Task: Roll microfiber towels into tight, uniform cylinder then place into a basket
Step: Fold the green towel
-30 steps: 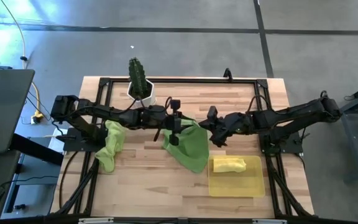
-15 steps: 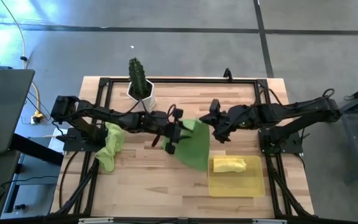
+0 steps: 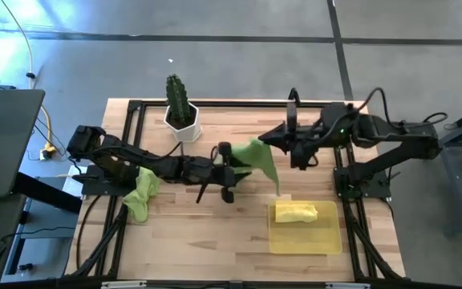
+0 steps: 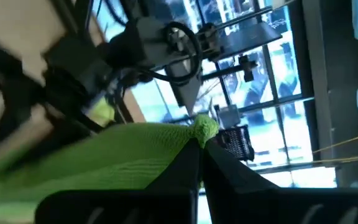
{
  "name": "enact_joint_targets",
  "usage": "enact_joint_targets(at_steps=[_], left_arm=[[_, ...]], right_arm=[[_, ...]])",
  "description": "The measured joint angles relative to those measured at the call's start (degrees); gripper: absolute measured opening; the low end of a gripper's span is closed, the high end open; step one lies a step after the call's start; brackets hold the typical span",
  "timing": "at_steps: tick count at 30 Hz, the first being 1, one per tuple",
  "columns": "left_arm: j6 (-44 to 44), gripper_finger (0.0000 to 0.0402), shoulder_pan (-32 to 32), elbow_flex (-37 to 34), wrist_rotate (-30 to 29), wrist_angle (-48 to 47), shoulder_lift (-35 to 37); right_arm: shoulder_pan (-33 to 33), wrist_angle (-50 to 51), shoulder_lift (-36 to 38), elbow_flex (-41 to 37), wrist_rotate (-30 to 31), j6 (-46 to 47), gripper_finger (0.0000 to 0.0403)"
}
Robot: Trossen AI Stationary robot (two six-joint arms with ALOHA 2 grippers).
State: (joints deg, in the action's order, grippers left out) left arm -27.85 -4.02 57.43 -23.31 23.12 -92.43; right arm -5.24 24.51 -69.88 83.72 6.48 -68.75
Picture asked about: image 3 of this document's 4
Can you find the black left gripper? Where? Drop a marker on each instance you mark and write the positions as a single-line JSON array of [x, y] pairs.
[[211, 172]]

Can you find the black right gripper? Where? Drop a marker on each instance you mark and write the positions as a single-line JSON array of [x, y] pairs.
[[311, 134]]

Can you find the yellow microfiber towel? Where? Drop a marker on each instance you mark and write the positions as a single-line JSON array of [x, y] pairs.
[[295, 212]]

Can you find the light green microfiber towel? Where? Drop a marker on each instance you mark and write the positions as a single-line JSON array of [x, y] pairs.
[[144, 192]]

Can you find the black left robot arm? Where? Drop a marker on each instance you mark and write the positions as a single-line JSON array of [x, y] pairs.
[[118, 154]]

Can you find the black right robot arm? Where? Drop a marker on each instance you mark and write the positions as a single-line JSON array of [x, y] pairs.
[[395, 136]]

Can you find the yellow translucent plastic basket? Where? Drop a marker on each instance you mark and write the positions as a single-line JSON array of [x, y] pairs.
[[307, 238]]

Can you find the white paper sheet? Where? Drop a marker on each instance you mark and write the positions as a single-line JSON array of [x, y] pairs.
[[72, 184]]

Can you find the yellow power strip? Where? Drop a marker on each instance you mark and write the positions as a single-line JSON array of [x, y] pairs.
[[48, 152]]

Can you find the black desk bar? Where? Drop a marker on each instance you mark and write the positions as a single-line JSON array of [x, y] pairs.
[[46, 194]]

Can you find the grey metal shelf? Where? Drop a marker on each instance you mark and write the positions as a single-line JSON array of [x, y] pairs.
[[46, 225]]

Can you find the dark grey desk top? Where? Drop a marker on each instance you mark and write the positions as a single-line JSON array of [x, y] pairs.
[[6, 140]]

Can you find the small black frame bracket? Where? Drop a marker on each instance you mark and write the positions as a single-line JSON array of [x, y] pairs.
[[294, 95]]

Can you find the black aluminium table frame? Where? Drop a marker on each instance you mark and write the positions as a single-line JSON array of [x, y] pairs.
[[235, 103]]

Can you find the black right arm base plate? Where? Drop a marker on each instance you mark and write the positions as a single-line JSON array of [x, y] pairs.
[[375, 188]]

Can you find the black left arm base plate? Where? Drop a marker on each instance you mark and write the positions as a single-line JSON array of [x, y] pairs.
[[94, 182]]

